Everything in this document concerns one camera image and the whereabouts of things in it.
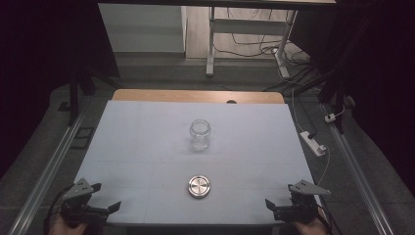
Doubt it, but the aluminium rail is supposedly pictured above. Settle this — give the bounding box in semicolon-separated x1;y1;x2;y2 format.
7;106;91;235
320;103;396;235

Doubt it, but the white power strip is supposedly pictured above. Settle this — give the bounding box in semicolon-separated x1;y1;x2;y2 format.
300;130;328;158

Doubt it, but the dark curtain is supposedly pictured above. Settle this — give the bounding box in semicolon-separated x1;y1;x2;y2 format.
289;0;415;198
0;0;121;181

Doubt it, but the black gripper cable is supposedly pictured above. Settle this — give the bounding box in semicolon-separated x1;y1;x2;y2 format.
43;183;76;235
316;204;335;235

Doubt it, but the person's right hand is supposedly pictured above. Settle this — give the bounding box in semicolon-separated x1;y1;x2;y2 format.
294;208;330;235

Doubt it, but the tangle of floor cables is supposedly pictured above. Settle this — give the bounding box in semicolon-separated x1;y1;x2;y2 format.
213;7;327;93

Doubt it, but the round metal jar lid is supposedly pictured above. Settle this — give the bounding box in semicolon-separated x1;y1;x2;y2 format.
187;174;211;200

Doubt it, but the clear glass jar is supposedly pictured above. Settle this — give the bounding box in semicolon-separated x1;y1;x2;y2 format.
189;118;212;153

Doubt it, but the wooden table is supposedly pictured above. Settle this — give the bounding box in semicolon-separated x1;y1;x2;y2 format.
112;88;286;105

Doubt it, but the person's left hand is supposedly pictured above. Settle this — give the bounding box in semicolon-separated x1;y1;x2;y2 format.
48;212;88;235

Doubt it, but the black metal stand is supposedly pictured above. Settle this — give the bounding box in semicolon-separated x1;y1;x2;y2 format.
316;13;363;135
66;63;122;127

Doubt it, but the white desk frame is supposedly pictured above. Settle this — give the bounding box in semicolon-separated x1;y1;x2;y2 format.
205;6;299;79

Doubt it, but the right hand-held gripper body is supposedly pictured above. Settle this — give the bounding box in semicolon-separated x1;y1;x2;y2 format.
273;178;332;225

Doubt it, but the white foam board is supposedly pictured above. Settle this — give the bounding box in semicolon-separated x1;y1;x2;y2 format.
73;100;329;226

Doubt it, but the thin white cable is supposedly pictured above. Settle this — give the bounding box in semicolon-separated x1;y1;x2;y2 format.
291;87;332;186

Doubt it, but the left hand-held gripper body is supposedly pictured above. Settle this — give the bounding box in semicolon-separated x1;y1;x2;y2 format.
60;177;112;227

